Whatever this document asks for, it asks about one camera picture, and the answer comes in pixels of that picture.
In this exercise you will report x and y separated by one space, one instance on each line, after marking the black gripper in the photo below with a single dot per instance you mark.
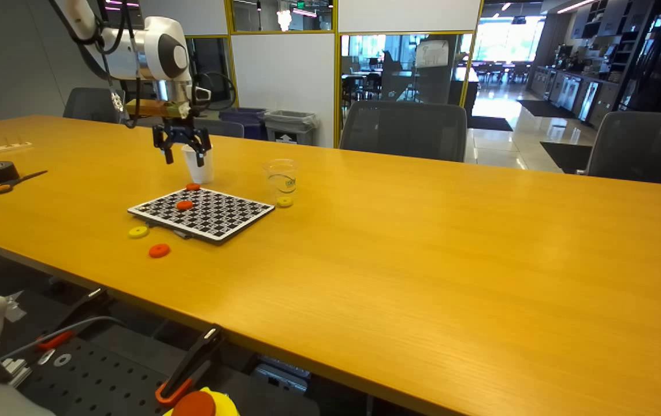
180 130

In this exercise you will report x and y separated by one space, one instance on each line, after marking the yellow disc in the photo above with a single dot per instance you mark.
284 199
137 232

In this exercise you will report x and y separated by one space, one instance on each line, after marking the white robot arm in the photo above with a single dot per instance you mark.
146 63

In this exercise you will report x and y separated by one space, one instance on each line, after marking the white paper cup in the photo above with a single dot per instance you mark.
198 173

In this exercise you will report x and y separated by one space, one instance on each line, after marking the transparent plastic cup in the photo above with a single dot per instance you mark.
283 177

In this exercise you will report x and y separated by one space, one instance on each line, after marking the yellow disc beside clear cup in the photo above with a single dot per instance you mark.
284 199

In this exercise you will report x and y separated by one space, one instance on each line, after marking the black white checkered board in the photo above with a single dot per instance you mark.
215 217

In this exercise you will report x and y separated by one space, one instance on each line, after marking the grey office chair far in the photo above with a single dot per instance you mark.
93 106

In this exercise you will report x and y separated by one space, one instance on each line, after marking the grey office chair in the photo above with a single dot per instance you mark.
93 106
408 129
626 146

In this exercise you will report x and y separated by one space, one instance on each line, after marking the orange disc on table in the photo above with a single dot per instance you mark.
158 250

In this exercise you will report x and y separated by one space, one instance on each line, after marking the yellow red emergency stop button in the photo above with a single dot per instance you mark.
203 404

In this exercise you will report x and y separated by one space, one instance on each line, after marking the grey office chair left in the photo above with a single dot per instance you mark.
408 129

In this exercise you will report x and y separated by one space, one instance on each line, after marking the grey office chair right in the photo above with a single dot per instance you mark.
626 146

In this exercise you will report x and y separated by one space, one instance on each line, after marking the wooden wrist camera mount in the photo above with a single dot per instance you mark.
149 109

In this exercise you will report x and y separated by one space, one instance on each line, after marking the red handled tool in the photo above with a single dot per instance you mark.
81 315

